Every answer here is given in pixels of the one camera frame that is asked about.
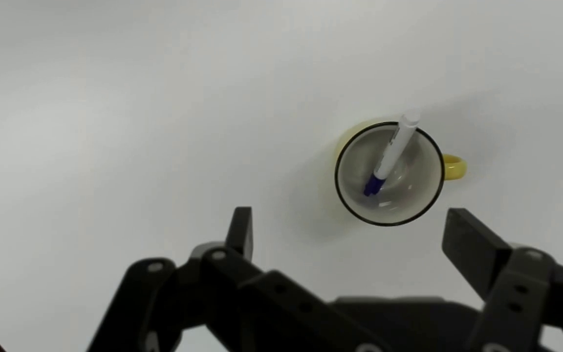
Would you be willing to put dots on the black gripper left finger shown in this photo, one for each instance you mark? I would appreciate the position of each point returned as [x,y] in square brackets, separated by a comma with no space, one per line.
[229,294]

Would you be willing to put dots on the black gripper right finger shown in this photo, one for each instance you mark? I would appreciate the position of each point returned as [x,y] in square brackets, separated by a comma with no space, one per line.
[508,281]

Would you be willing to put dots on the white marker with blue cap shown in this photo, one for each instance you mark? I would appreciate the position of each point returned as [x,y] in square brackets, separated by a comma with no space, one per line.
[389,159]

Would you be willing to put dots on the yellow enamel cup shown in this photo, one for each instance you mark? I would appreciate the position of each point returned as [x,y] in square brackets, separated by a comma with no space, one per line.
[389,177]

